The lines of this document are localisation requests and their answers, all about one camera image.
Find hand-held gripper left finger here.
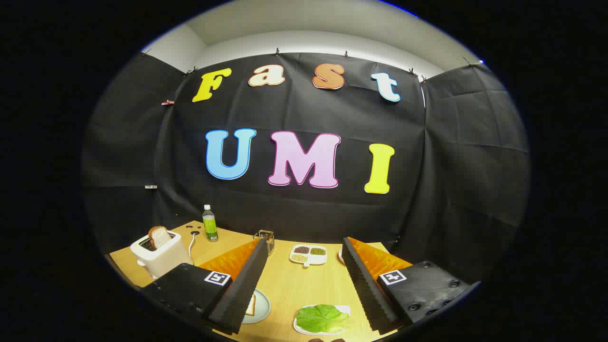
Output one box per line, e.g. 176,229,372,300
142,237,269,334

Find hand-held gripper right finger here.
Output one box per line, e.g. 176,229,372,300
342,237,481,335

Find green lettuce leaf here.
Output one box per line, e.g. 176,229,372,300
296,304,350,333

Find toasted bread slice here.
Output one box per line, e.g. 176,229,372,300
148,226,173,250

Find light green round plate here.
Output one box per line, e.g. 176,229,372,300
241,288,271,325

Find white flat plate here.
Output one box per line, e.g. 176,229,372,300
293,304,352,336

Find white divided bean dish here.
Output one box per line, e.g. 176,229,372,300
289,244,328,267

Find green label water bottle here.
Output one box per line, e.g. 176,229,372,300
202,205,219,243

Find white toaster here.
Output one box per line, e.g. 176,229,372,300
130,230,194,280

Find black backdrop cloth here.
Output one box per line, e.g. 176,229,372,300
82,51,530,285

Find metal wire utensil holder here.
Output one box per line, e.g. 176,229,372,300
253,229,276,257

